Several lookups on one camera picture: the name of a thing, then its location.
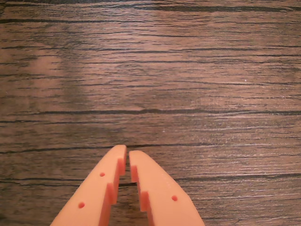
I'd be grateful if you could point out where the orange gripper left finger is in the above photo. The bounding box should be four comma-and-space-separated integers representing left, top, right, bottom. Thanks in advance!
49, 144, 127, 226

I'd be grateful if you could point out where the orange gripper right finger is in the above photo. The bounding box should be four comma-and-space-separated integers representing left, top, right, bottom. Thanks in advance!
128, 150, 206, 226

